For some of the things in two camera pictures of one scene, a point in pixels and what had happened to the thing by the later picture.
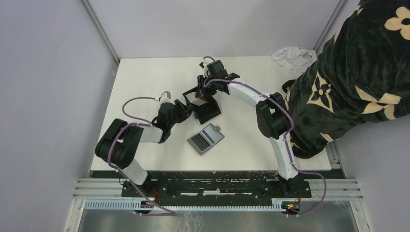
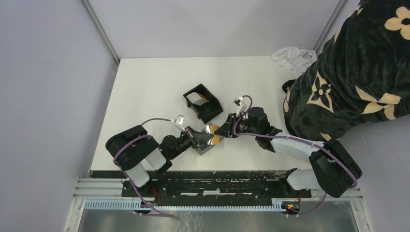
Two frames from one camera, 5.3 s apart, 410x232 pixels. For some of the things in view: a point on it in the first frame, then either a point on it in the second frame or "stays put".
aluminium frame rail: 334,187 stays put
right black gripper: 201,91 to 226,129
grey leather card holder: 206,138 stays put
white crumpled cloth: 294,61 stays put
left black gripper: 184,110 to 197,137
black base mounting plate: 218,184 stays put
